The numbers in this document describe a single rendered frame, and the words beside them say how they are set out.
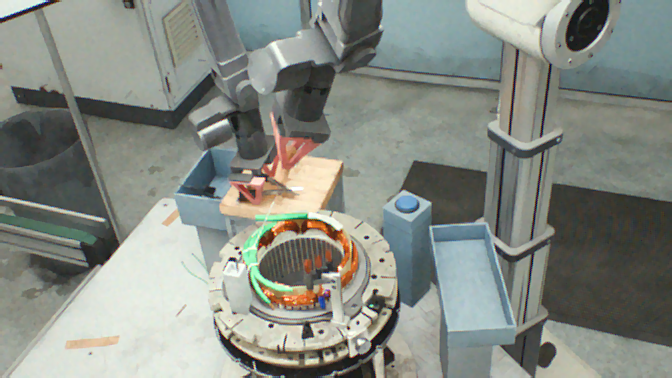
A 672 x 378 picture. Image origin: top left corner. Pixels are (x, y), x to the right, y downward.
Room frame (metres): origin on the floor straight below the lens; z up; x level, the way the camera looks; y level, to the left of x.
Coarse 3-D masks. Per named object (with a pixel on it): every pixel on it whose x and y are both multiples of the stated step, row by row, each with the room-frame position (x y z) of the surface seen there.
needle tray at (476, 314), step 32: (480, 224) 0.97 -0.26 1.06; (448, 256) 0.93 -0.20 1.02; (480, 256) 0.92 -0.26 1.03; (448, 288) 0.85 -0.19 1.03; (480, 288) 0.85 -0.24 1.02; (448, 320) 0.75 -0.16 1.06; (480, 320) 0.78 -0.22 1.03; (512, 320) 0.74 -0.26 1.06; (448, 352) 0.80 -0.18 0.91; (480, 352) 0.80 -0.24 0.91
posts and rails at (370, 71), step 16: (304, 0) 3.30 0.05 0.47; (304, 16) 3.31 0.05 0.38; (416, 80) 3.06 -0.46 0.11; (432, 80) 3.03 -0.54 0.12; (448, 80) 3.00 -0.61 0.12; (464, 80) 2.97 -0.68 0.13; (480, 80) 2.95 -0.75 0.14; (560, 96) 2.79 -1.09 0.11; (576, 96) 2.76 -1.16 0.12; (592, 96) 2.73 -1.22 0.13; (608, 96) 2.70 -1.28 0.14; (624, 96) 2.69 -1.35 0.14
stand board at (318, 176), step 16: (304, 160) 1.22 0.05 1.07; (320, 160) 1.21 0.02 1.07; (336, 160) 1.20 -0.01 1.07; (288, 176) 1.17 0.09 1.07; (304, 176) 1.16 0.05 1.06; (320, 176) 1.16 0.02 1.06; (336, 176) 1.16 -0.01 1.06; (304, 192) 1.11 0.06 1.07; (320, 192) 1.11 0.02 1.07; (224, 208) 1.09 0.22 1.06; (240, 208) 1.08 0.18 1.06; (256, 208) 1.08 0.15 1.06; (272, 208) 1.07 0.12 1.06; (288, 208) 1.07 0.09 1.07; (304, 208) 1.06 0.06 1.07; (320, 208) 1.06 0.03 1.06
